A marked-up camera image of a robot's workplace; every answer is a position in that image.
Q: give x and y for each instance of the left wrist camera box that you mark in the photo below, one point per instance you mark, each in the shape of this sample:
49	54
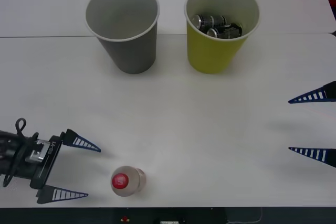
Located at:
36	153

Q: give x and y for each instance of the red button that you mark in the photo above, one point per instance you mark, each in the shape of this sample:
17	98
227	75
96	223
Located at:
124	219

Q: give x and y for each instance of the grey plastic bin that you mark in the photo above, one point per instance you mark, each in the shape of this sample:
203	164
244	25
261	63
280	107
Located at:
123	51

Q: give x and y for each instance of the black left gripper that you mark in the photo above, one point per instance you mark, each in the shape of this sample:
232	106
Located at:
51	155

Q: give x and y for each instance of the yellow-green plastic bin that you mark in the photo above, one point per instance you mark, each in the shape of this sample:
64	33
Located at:
210	53

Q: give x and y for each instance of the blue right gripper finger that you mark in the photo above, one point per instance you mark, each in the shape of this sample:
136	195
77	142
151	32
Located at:
315	153
315	95

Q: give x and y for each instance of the clear bottle with red cap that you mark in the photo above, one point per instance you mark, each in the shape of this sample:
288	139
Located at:
128	182

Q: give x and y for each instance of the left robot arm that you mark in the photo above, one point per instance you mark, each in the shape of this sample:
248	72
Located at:
5	153

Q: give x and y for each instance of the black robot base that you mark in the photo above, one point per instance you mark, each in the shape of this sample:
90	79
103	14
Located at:
52	216

